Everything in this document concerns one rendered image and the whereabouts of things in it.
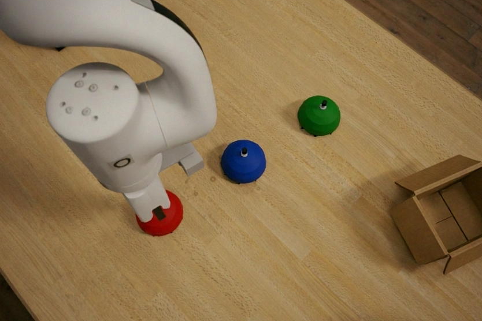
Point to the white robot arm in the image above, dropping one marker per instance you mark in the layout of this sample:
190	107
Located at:
101	114

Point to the red bell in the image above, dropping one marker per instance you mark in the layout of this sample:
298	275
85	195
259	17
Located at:
174	215

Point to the green bell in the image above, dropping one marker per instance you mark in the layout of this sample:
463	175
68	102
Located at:
319	115

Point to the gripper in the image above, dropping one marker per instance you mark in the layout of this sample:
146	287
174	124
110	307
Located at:
149	199

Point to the blue dome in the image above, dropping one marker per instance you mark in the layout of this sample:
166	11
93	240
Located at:
243	161

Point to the open brown cardboard box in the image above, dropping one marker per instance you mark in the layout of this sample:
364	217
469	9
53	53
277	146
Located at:
450	193

